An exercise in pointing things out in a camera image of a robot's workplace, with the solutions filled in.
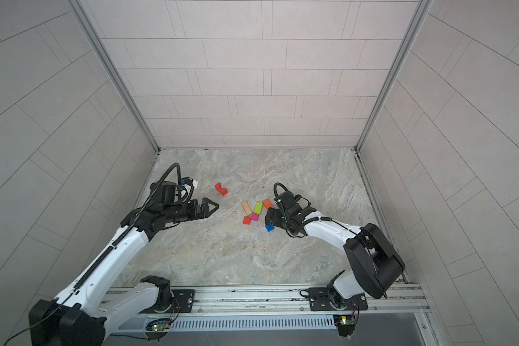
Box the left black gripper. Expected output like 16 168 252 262
162 198 220 224

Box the natural wood block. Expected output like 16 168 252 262
241 201 253 217

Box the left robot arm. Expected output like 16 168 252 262
28 198 219 345

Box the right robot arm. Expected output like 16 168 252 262
265 189 405 311

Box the red arch wood block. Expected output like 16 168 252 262
215 183 228 196

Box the orange wood block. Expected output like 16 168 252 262
262 199 274 209

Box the lime green wood block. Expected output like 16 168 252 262
254 202 263 215

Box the right circuit board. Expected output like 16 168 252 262
333 314 358 329

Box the circuit board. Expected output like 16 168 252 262
145 318 172 332
333 314 358 329

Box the left circuit board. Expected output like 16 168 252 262
145 318 172 332

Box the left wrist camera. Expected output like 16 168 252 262
180 177 198 191

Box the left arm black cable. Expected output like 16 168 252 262
120 161 183 239

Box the aluminium mounting rail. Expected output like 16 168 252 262
137 282 430 319

